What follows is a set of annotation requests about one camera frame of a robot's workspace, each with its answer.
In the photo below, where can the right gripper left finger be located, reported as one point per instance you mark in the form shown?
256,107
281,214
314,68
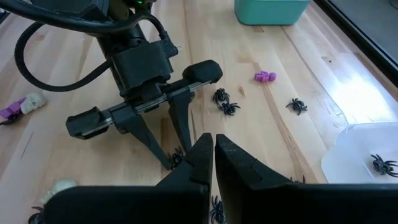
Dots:
174,199

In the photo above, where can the purple plastic toy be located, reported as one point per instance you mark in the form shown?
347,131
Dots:
12,109
264,76

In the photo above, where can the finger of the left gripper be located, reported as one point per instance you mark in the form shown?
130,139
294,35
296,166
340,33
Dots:
140,129
182,118

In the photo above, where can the black aluminium table frame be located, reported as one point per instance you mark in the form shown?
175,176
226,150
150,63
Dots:
357,37

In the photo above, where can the teal plastic basket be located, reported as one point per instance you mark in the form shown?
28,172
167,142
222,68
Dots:
270,12

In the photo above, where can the clear plastic bin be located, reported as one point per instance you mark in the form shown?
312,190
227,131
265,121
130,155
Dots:
351,155

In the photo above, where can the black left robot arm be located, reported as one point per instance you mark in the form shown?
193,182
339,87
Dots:
93,6

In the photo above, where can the black plastic spider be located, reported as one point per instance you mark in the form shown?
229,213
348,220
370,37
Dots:
35,217
177,157
383,165
297,105
217,211
299,180
220,95
228,108

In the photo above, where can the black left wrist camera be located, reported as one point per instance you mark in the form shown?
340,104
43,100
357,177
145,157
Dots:
140,67

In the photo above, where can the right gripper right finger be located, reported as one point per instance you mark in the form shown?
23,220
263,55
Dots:
255,199

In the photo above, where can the cream plastic skull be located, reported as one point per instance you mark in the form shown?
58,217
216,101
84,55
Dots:
32,102
60,186

